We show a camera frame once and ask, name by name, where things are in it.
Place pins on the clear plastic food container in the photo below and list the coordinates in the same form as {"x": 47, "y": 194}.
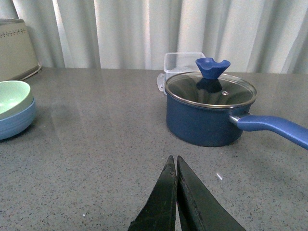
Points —
{"x": 176, "y": 63}

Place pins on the glass pot lid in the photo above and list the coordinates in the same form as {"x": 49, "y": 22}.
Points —
{"x": 210, "y": 87}

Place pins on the blue saucepan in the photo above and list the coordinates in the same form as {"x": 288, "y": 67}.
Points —
{"x": 219, "y": 127}

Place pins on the green bowl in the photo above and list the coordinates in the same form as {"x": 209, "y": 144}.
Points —
{"x": 15, "y": 96}

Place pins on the white pleated curtain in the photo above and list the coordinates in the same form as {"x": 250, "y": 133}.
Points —
{"x": 260, "y": 36}

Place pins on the blue bowl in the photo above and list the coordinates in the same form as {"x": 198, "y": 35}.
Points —
{"x": 18, "y": 122}

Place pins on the cream two-slot toaster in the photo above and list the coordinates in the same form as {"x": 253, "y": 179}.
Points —
{"x": 18, "y": 59}

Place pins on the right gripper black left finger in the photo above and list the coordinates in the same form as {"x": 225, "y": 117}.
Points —
{"x": 159, "y": 212}

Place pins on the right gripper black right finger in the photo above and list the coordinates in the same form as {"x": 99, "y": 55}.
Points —
{"x": 198, "y": 208}

